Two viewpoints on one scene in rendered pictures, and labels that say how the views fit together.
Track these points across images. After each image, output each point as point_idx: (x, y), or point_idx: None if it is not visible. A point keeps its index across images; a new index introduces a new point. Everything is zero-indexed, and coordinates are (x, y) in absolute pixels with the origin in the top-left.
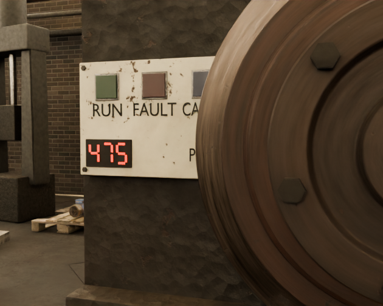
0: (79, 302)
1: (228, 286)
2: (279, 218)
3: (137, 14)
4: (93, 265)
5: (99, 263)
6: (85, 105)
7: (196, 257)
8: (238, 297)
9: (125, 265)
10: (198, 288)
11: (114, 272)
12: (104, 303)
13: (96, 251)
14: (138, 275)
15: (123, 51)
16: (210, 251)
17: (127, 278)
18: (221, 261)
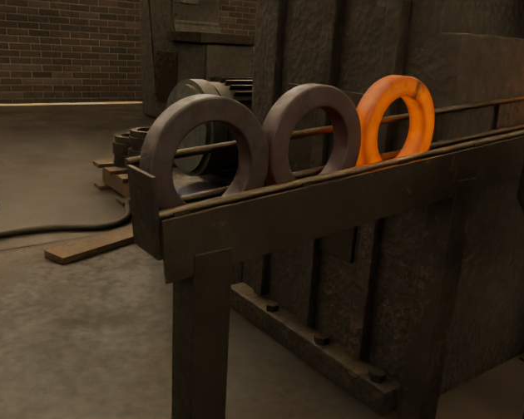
0: (472, 36)
1: (511, 27)
2: None
3: None
4: (449, 15)
5: (452, 12)
6: None
7: (501, 7)
8: (513, 34)
9: (467, 13)
10: (498, 30)
11: (460, 20)
12: (484, 36)
13: (452, 2)
14: (472, 22)
15: None
16: (507, 2)
17: (466, 25)
18: (511, 9)
